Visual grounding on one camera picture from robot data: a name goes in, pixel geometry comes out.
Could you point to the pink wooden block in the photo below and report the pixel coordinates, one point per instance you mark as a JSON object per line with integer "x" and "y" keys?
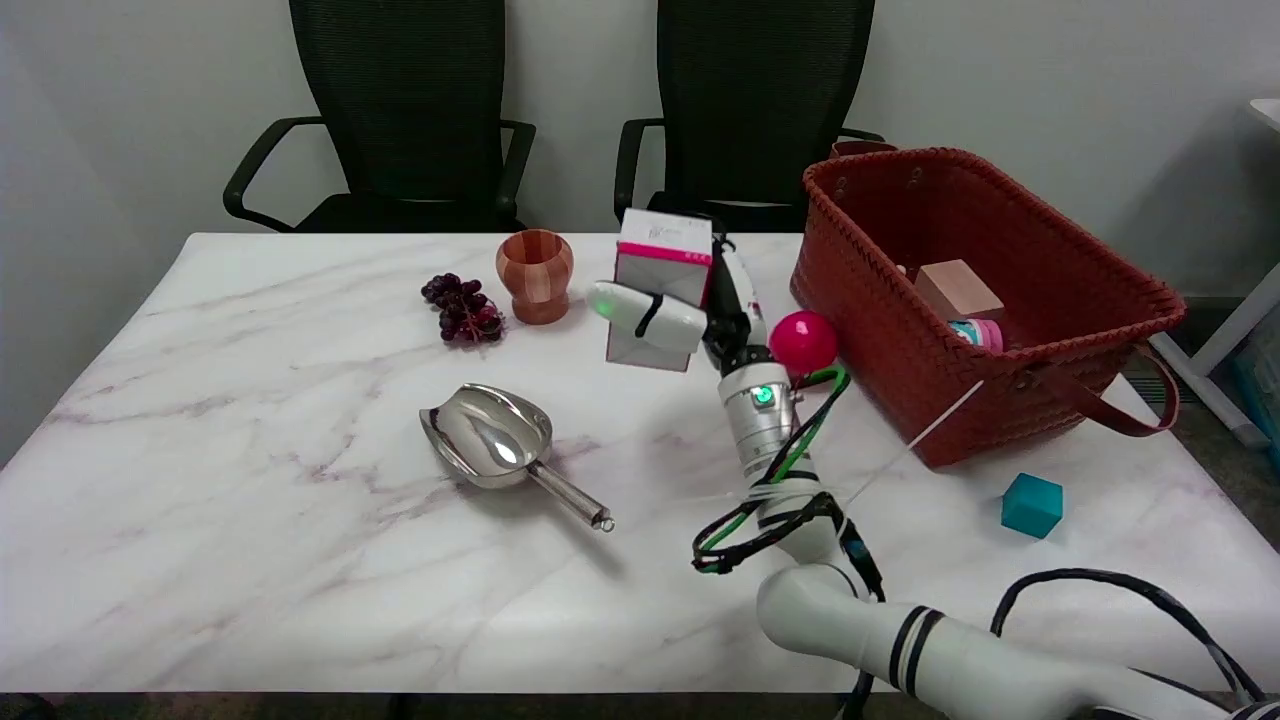
{"x": 958, "y": 289}

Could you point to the purple grape bunch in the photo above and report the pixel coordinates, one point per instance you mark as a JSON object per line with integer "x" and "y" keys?
{"x": 463, "y": 308}

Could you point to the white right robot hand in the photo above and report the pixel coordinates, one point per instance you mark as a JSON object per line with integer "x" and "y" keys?
{"x": 668, "y": 322}

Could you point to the teal cube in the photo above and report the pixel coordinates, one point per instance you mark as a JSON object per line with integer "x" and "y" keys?
{"x": 1032, "y": 505}

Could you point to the brown wooden cup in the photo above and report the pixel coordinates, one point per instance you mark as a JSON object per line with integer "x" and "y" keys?
{"x": 535, "y": 272}

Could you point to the white paper box pink stripe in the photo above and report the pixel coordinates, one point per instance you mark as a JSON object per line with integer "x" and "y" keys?
{"x": 662, "y": 262}

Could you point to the red woven basket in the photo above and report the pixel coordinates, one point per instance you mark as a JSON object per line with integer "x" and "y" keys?
{"x": 1060, "y": 250}

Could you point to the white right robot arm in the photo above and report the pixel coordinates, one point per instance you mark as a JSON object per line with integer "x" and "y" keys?
{"x": 800, "y": 560}

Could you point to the pink teal small bottle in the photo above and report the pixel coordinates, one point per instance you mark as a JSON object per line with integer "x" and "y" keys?
{"x": 977, "y": 334}

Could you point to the black mesh office chair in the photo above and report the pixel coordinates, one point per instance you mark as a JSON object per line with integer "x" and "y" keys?
{"x": 405, "y": 110}
{"x": 755, "y": 110}

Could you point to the white table leg frame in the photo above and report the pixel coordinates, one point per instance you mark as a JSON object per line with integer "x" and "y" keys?
{"x": 1215, "y": 340}

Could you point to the pink ball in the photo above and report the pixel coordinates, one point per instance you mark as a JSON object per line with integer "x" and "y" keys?
{"x": 803, "y": 342}

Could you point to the silver metal scoop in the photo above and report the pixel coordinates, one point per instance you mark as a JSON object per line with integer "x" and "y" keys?
{"x": 490, "y": 437}

